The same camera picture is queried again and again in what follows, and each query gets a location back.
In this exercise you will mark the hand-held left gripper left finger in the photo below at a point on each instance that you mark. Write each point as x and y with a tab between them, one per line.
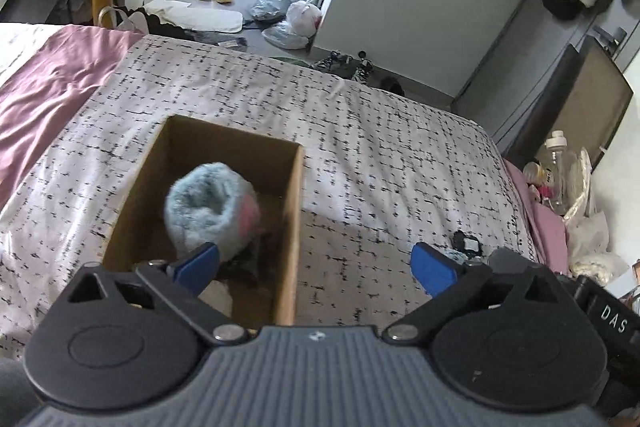
197	267

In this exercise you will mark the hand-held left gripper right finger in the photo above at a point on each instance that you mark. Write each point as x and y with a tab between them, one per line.
430	269

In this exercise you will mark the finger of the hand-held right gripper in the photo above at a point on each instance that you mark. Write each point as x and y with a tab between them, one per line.
515	258

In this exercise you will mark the white tissue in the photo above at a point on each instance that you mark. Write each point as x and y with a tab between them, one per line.
217	299

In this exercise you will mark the light blue fluffy plush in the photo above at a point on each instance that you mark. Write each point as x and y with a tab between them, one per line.
210	207

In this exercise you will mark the brown cardboard box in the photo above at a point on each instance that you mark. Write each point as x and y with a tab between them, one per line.
290	232

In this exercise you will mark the small blue knitted piece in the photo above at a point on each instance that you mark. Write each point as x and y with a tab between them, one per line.
452	253

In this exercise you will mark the black yarn ball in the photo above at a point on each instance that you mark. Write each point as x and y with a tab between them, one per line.
467	243

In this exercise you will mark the crumpled white plastic bag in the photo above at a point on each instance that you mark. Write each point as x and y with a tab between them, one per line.
595	247

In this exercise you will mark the clear bottle with white cap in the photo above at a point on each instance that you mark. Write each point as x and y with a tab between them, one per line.
556	172

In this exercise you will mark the black board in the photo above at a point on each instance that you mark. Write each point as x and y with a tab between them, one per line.
540	107

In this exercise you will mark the brown board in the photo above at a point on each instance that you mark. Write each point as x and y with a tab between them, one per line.
597	107

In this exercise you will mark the black shoe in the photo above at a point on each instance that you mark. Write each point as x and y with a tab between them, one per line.
391	86

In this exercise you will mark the black and white sneaker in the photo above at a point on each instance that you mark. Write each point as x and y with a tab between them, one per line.
362	68
329	62

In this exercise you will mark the clear plastic bag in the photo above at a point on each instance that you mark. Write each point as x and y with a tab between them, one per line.
285	37

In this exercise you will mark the white floor mat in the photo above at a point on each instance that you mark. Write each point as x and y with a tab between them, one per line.
200	17

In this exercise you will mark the grey plastic bag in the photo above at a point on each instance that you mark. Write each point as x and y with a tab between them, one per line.
280	2

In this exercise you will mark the white quilt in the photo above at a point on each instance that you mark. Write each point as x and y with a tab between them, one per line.
20	44

